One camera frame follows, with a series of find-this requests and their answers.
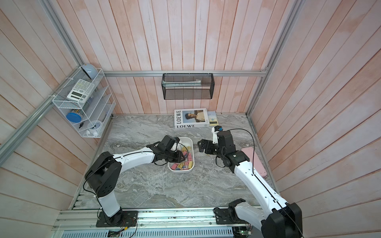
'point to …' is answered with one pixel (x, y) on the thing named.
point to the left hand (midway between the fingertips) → (183, 160)
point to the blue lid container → (74, 117)
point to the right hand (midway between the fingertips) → (204, 142)
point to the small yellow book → (213, 119)
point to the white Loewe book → (191, 118)
